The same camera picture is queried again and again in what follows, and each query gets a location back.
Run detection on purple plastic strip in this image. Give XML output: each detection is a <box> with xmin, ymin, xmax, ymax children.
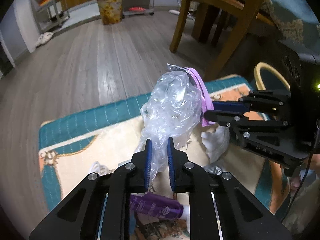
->
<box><xmin>184</xmin><ymin>68</ymin><xmax>215</xmax><ymax>127</ymax></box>

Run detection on clear plastic bag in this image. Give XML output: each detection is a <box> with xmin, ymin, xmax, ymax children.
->
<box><xmin>136</xmin><ymin>64</ymin><xmax>202</xmax><ymax>182</ymax></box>

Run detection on floral patterned trash can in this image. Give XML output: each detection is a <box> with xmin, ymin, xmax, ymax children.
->
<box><xmin>97</xmin><ymin>0</ymin><xmax>123</xmax><ymax>25</ymax></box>

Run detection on white crumpled tissue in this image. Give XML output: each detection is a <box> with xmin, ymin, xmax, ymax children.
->
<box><xmin>201</xmin><ymin>126</ymin><xmax>230</xmax><ymax>163</ymax></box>

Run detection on blue bin with yellow rim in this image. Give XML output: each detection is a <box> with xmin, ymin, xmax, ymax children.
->
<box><xmin>253</xmin><ymin>62</ymin><xmax>290</xmax><ymax>92</ymax></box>

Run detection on purple tube wrapper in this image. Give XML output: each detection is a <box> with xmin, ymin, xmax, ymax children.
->
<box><xmin>130</xmin><ymin>192</ymin><xmax>190</xmax><ymax>220</ymax></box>

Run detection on teal and cream floor mat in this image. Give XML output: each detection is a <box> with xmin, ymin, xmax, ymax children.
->
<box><xmin>38</xmin><ymin>74</ymin><xmax>288</xmax><ymax>240</ymax></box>

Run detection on wooden chair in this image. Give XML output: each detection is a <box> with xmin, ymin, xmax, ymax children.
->
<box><xmin>169</xmin><ymin>0</ymin><xmax>274</xmax><ymax>81</ymax></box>

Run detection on teal lace tablecloth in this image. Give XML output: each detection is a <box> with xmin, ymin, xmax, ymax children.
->
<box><xmin>261</xmin><ymin>0</ymin><xmax>319</xmax><ymax>53</ymax></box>

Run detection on white power strip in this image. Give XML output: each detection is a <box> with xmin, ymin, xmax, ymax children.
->
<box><xmin>169</xmin><ymin>9</ymin><xmax>180</xmax><ymax>15</ymax></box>

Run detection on white slippers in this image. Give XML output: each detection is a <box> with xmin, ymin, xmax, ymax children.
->
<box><xmin>35</xmin><ymin>32</ymin><xmax>54</xmax><ymax>48</ymax></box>

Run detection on grey metal shelf rack left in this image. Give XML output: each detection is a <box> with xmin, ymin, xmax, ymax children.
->
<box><xmin>30</xmin><ymin>0</ymin><xmax>70</xmax><ymax>34</ymax></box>

